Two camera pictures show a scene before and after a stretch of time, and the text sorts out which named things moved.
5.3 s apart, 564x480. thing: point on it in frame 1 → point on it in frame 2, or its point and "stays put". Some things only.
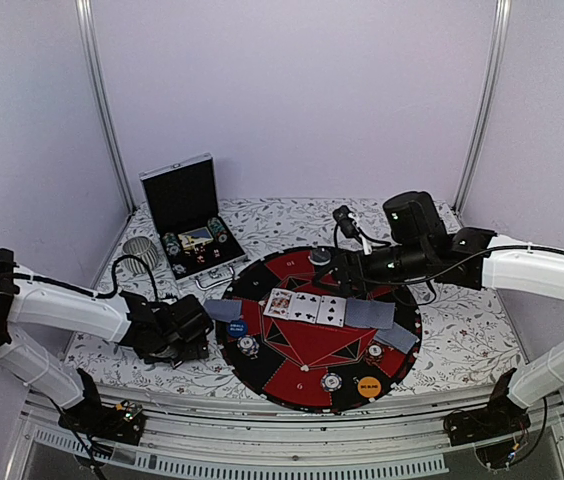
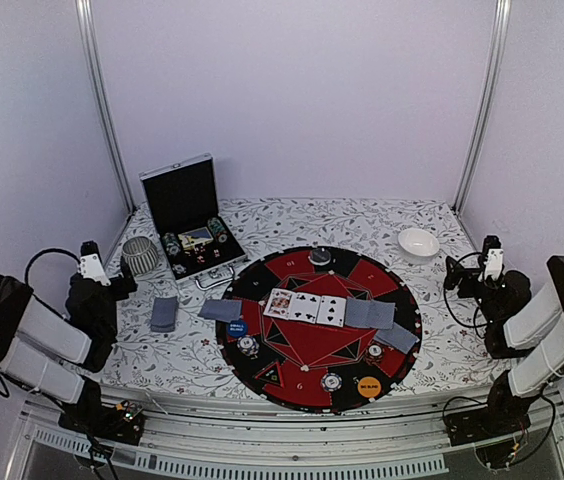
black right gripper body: (412, 260) → (492, 312)
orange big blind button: (369, 386) stays put
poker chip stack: (331, 382) stays put
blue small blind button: (237, 328) stays put
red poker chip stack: (374, 353) stays put
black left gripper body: (181, 352) → (123, 289)
